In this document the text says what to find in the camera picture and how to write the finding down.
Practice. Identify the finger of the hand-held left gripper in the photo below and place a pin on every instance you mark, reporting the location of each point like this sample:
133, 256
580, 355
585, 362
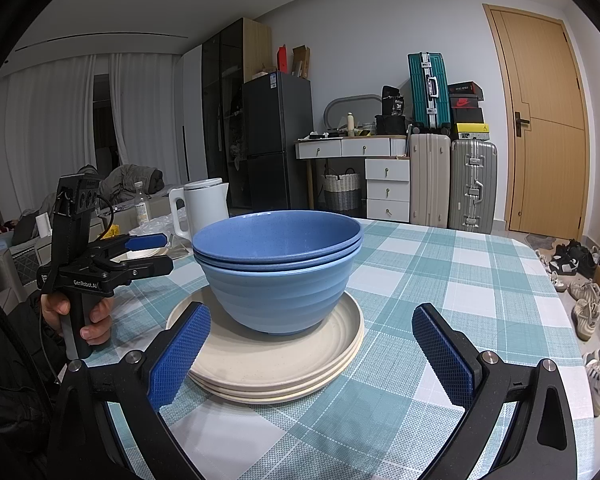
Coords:
145, 266
145, 241

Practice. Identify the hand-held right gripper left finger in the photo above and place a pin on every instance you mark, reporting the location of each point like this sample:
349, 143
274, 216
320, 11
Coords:
180, 355

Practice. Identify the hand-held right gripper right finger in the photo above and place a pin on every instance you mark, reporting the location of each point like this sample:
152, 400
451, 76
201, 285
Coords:
445, 355

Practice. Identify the cream round plate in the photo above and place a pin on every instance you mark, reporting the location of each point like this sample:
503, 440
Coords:
280, 399
240, 355
290, 389

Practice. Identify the blue bowl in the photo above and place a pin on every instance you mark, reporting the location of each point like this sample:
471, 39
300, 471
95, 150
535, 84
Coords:
300, 263
280, 305
280, 234

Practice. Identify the person's left forearm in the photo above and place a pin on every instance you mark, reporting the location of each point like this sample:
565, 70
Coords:
15, 385

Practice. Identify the person's left hand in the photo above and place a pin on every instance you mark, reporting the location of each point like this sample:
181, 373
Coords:
97, 327

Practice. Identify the cream dish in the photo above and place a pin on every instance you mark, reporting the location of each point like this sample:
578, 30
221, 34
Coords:
152, 252

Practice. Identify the clear plastic bottle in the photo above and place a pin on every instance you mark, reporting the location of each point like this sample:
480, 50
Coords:
141, 210

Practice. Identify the yellow patterned packet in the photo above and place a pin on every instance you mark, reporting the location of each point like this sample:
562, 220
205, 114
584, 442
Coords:
111, 232

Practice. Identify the grey jacket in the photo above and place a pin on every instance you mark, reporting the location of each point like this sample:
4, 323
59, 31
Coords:
127, 182

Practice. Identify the white kettle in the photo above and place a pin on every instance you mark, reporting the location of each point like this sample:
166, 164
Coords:
205, 210

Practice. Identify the teal checked tablecloth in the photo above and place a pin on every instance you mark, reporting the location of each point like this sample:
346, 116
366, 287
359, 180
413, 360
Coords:
430, 270

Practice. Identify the white sheer curtain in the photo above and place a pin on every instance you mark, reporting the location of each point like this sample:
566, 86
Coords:
45, 135
145, 125

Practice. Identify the grey door mat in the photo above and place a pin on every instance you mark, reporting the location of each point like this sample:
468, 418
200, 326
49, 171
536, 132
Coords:
540, 242

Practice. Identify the scattered shoes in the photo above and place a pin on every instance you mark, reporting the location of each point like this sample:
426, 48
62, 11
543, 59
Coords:
585, 305

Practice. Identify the tall dark glass cabinet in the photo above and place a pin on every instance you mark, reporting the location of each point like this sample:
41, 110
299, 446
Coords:
220, 110

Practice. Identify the dark grey fridge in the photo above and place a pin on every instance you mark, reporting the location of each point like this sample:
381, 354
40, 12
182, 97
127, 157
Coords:
275, 160

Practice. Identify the silver suitcase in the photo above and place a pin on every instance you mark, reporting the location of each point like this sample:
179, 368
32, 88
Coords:
472, 185

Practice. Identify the white dressing table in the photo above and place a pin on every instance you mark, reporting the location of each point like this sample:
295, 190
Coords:
387, 192

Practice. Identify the beige suitcase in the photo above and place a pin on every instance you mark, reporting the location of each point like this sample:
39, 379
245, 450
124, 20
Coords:
430, 180

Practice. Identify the woven laundry basket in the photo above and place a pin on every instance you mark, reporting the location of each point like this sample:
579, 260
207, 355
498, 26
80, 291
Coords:
342, 192

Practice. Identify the black yellow shoe box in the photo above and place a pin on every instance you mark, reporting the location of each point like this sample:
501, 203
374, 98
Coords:
471, 132

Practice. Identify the cream bottle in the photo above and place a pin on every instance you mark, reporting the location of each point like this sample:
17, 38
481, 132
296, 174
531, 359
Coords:
350, 125

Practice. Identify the black storage basket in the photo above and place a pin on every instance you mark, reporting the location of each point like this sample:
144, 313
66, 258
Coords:
390, 125

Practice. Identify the flat cardboard box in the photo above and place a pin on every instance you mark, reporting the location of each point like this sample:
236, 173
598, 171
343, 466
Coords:
301, 62

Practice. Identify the white plastic basket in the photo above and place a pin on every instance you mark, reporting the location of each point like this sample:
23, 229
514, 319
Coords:
368, 129

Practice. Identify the plain black shoe box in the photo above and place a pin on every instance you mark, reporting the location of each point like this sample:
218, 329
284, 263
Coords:
467, 116

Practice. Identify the arched mirror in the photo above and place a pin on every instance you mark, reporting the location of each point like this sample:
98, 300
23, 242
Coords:
345, 107

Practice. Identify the wooden door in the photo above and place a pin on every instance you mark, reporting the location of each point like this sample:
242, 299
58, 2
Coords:
540, 125

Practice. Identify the red logo shoe box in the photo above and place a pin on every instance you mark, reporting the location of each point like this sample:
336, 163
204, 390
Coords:
465, 102

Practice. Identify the black paper bag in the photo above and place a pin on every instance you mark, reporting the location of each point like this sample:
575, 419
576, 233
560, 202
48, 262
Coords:
393, 101

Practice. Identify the teal suitcase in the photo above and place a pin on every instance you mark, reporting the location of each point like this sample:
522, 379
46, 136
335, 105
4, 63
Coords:
427, 90

